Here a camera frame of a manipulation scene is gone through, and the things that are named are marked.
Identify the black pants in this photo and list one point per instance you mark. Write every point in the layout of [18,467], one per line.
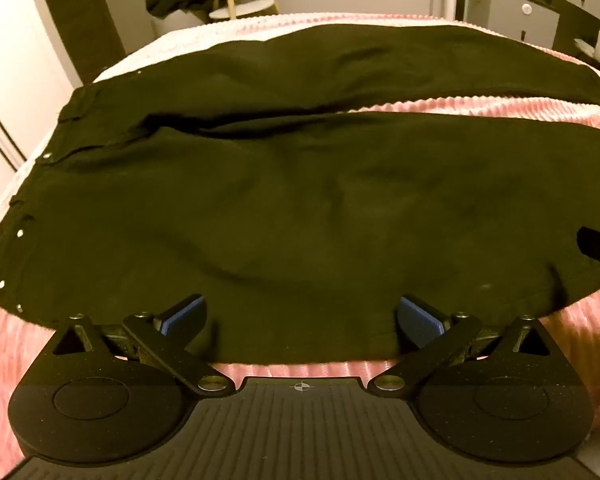
[280,185]

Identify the white wardrobe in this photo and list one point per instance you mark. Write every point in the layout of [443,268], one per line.
[15,60]

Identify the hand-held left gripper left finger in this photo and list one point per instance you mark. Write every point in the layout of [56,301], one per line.
[186,314]

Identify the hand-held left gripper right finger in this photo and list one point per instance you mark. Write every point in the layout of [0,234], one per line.
[417,317]

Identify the pink ribbed blanket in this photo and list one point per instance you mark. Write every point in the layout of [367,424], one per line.
[480,105]

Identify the dark brown door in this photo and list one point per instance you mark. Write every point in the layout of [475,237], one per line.
[87,15]

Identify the grey cabinet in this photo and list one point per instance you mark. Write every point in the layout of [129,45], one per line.
[510,17]

